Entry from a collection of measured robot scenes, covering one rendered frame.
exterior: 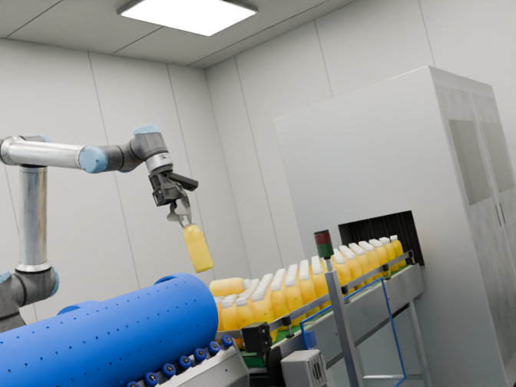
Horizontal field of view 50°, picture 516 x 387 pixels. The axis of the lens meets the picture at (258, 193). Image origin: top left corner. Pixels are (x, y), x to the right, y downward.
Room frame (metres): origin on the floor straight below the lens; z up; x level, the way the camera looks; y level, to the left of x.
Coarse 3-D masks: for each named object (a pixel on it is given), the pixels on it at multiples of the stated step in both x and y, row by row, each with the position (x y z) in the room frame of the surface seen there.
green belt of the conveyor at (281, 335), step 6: (384, 276) 3.06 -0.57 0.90; (390, 276) 3.01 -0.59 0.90; (294, 330) 2.21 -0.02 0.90; (276, 336) 2.17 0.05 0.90; (282, 336) 2.15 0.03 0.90; (276, 342) 2.07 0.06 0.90; (246, 354) 2.03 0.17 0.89; (252, 354) 2.01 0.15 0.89; (246, 360) 2.02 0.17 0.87; (252, 360) 2.00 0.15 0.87; (258, 360) 1.99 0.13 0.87; (252, 366) 2.01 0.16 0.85; (258, 366) 2.00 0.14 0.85; (264, 366) 1.99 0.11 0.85
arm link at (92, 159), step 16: (0, 144) 2.12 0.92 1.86; (16, 144) 2.10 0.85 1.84; (32, 144) 2.05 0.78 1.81; (48, 144) 2.01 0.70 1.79; (64, 144) 1.97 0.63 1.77; (0, 160) 2.15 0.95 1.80; (16, 160) 2.11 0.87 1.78; (32, 160) 2.05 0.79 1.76; (48, 160) 1.99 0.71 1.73; (64, 160) 1.94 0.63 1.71; (80, 160) 1.87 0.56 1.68; (96, 160) 1.84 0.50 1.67; (112, 160) 1.88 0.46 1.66
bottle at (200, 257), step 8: (192, 224) 1.90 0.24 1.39; (184, 232) 1.89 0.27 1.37; (192, 232) 1.88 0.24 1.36; (200, 232) 1.90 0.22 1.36; (184, 240) 1.89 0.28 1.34; (192, 240) 1.87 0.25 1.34; (200, 240) 1.88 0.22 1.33; (192, 248) 1.87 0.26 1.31; (200, 248) 1.87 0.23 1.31; (192, 256) 1.87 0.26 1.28; (200, 256) 1.86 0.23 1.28; (208, 256) 1.88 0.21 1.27; (200, 264) 1.86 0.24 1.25; (208, 264) 1.86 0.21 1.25; (200, 272) 1.90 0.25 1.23
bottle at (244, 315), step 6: (240, 306) 2.07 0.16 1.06; (246, 306) 2.07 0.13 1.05; (240, 312) 2.06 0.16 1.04; (246, 312) 2.06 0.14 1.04; (252, 312) 2.08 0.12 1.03; (240, 318) 2.05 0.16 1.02; (246, 318) 2.05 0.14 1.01; (252, 318) 2.07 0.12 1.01; (240, 324) 2.06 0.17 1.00; (246, 324) 2.05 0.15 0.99
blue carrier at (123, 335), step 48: (144, 288) 1.79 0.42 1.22; (192, 288) 1.88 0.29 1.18; (0, 336) 1.37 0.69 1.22; (48, 336) 1.43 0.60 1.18; (96, 336) 1.52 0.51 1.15; (144, 336) 1.64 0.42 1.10; (192, 336) 1.82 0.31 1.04; (0, 384) 1.28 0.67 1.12; (48, 384) 1.37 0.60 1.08; (96, 384) 1.50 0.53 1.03
